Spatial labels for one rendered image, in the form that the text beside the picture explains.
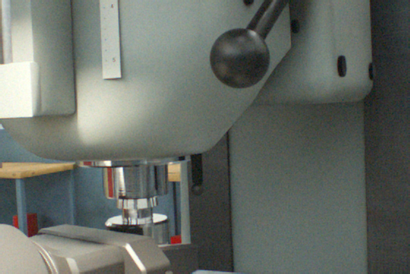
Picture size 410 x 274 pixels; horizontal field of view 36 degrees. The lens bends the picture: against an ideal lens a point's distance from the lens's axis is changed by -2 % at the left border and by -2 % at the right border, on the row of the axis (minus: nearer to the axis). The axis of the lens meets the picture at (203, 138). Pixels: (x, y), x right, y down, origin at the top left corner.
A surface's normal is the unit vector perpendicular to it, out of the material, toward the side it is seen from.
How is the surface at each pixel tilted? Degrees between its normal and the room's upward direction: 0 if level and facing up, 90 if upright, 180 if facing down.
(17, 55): 90
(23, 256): 47
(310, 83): 99
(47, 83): 90
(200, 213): 90
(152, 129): 129
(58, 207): 90
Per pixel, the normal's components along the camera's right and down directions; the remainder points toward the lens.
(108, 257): 0.68, -0.43
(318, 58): 0.02, 0.05
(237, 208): -0.44, 0.07
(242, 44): 0.04, -0.33
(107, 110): -0.15, 0.29
